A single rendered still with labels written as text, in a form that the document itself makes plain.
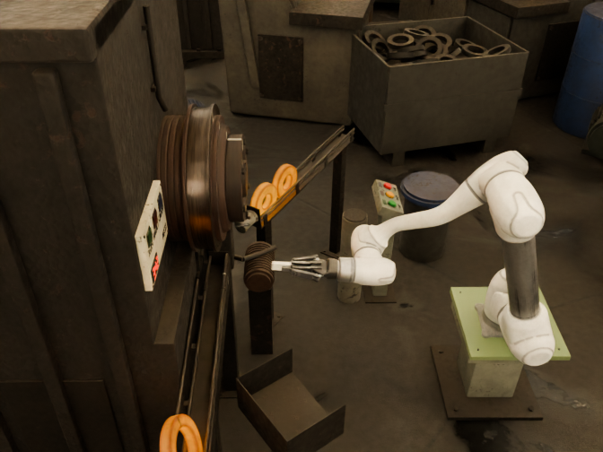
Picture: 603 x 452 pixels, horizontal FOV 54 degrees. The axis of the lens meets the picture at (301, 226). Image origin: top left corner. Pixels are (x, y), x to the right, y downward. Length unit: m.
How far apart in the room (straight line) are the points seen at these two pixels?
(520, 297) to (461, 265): 1.32
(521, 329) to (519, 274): 0.25
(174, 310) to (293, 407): 0.47
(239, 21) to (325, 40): 0.65
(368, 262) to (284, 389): 0.55
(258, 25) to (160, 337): 3.18
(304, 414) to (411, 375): 1.01
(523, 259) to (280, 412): 0.89
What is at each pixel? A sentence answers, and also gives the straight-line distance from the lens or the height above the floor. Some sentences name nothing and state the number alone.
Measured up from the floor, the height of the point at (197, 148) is 1.30.
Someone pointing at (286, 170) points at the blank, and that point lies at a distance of 2.59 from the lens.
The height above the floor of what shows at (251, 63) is 0.47.
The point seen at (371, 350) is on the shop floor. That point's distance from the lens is 2.87.
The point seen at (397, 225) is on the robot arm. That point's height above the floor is 0.85.
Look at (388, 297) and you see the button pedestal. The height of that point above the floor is 0.01.
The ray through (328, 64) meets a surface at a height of 0.51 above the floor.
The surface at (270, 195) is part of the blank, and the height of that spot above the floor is 0.72.
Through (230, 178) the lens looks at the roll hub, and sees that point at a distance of 1.78.
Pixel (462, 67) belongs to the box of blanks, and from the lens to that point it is 4.12.
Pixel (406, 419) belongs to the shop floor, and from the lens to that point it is 2.65.
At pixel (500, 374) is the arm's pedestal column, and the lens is 2.67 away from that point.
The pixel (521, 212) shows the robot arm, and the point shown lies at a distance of 1.81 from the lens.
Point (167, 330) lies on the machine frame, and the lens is 1.76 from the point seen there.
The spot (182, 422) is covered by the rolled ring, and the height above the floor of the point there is 0.75.
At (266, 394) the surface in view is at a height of 0.61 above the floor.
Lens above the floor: 2.11
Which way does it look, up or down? 36 degrees down
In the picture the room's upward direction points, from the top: 1 degrees clockwise
